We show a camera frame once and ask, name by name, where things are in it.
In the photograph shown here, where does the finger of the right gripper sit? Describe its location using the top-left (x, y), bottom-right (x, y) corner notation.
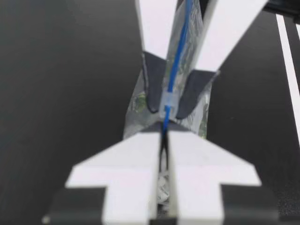
top-left (135, 0), bottom-right (179, 114)
top-left (175, 0), bottom-right (268, 119)

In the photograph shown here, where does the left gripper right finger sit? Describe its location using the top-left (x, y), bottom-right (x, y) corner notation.
top-left (165, 121), bottom-right (283, 225)

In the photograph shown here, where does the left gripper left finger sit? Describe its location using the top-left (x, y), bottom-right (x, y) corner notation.
top-left (41, 120), bottom-right (166, 225)

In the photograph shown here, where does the clear zip bag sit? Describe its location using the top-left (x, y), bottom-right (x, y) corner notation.
top-left (122, 0), bottom-right (222, 208)

